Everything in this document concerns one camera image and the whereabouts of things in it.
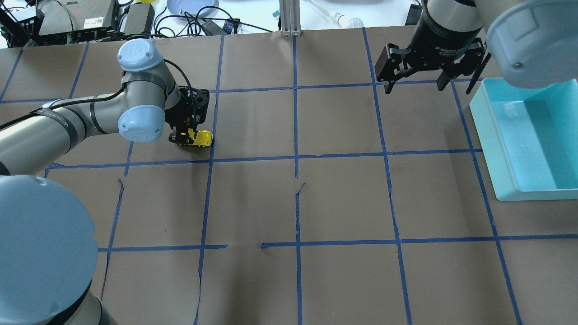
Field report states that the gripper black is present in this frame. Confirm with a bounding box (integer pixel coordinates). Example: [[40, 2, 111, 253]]
[[165, 87, 210, 146], [374, 0, 492, 94]]

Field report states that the yellow beetle toy car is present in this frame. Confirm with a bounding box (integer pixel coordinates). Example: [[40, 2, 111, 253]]
[[188, 130, 214, 148]]

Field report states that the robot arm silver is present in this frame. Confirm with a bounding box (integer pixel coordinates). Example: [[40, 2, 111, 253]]
[[374, 0, 578, 94], [1, 39, 211, 325]]

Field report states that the light bulb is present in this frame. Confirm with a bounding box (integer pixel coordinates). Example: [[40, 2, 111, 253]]
[[330, 12, 364, 28]]

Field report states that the teal plastic bin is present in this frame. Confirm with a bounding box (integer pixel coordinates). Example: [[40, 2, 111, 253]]
[[469, 78, 578, 201]]

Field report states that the blue bowl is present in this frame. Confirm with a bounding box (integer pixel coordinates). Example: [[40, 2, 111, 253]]
[[166, 0, 219, 19]]

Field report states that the aluminium frame post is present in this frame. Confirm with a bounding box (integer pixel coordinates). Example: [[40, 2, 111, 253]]
[[279, 0, 302, 37]]

